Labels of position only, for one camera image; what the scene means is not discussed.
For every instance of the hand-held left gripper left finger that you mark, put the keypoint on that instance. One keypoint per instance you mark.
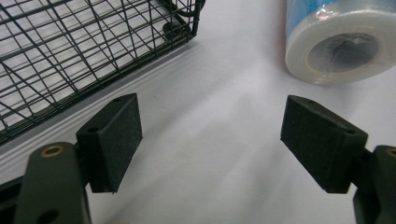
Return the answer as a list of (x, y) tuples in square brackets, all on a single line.
[(109, 146)]

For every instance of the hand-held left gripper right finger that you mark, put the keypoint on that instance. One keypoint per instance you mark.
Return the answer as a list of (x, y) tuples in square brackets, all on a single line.
[(323, 146)]

